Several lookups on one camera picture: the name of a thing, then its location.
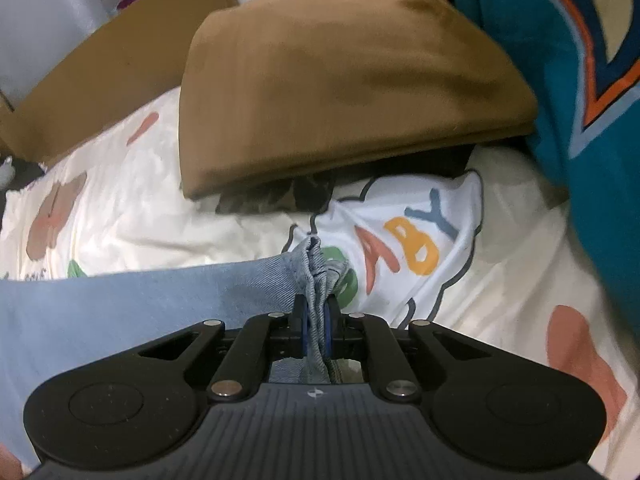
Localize flattened brown cardboard box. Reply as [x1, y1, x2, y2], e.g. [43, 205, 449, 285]
[0, 0, 241, 166]

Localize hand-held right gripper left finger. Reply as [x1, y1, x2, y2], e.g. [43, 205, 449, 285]
[137, 294, 307, 403]

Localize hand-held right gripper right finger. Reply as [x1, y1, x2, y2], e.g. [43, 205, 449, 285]
[324, 294, 493, 403]

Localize person's leg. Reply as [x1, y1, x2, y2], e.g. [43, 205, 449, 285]
[0, 442, 26, 480]

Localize light blue denim pants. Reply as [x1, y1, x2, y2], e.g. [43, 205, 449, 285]
[0, 235, 353, 466]

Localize bear print bed sheet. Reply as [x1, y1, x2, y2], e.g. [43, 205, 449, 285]
[0, 85, 640, 480]

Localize folded brown garment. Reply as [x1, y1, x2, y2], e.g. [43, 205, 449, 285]
[180, 0, 540, 200]

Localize teal printed cloth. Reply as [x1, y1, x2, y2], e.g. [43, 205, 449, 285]
[447, 0, 640, 331]

